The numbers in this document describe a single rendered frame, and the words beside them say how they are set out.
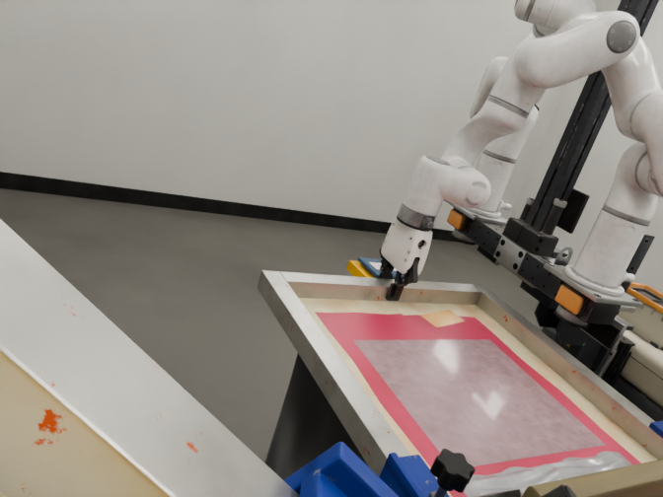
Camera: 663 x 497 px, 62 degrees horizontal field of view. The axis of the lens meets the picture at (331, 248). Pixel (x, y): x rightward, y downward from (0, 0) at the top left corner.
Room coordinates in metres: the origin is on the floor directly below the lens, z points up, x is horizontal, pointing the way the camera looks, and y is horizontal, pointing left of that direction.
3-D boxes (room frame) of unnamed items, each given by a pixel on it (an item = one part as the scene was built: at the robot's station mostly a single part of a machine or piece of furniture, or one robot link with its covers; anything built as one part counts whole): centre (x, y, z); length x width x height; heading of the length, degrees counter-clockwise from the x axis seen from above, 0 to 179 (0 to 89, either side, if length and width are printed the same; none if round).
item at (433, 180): (1.10, -0.19, 1.25); 0.15 x 0.10 x 0.11; 110
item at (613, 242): (1.18, -0.58, 1.21); 0.16 x 0.13 x 0.15; 117
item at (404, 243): (1.10, -0.14, 1.12); 0.10 x 0.08 x 0.11; 33
